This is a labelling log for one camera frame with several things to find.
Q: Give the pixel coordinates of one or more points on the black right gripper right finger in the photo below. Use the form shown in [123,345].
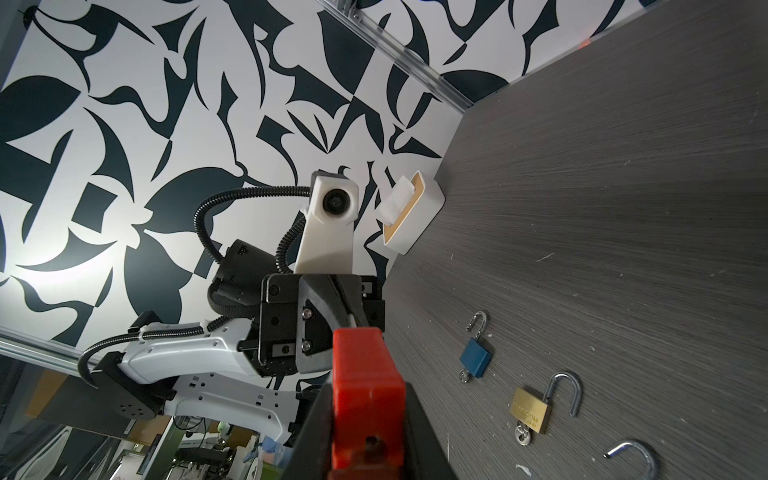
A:
[424,458]

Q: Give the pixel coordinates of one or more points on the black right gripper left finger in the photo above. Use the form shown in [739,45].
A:
[311,457]

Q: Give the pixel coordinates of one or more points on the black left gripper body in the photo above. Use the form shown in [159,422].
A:
[300,312]

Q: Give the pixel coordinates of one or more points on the red padlock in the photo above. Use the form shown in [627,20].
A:
[369,399]

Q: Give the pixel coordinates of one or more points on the black padlock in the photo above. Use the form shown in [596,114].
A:
[637,450]

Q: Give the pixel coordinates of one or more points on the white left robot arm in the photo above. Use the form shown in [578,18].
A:
[209,370]

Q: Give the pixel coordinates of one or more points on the blue padlock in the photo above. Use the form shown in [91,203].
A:
[475,357]

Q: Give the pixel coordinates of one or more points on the brass padlock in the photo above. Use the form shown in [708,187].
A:
[531,412]

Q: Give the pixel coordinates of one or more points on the white tissue box wooden lid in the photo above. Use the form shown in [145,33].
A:
[408,210]

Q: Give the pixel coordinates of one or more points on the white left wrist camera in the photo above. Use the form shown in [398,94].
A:
[327,243]

